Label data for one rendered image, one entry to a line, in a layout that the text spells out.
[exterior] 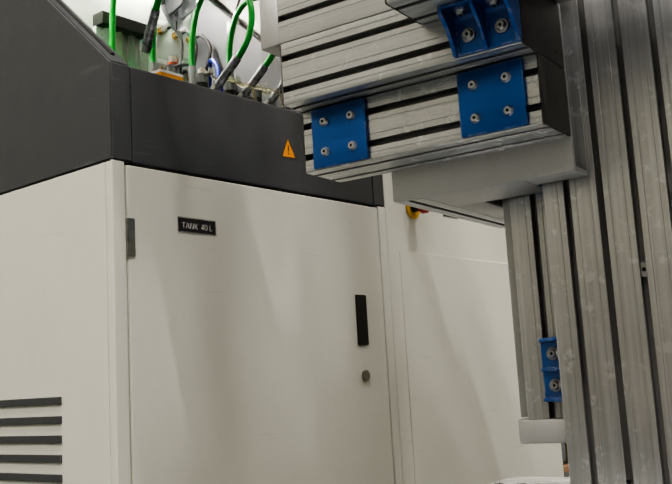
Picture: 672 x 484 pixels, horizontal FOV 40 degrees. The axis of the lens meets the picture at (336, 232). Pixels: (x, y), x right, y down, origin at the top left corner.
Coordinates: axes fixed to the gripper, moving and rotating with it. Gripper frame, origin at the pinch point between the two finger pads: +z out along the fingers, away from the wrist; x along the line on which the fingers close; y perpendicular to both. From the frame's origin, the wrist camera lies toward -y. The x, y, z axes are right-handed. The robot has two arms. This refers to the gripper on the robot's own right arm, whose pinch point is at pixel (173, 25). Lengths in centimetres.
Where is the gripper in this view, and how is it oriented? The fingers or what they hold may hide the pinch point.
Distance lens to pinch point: 200.8
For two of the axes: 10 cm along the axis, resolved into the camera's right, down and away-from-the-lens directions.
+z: 0.6, 9.9, -1.6
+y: 7.6, -1.5, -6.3
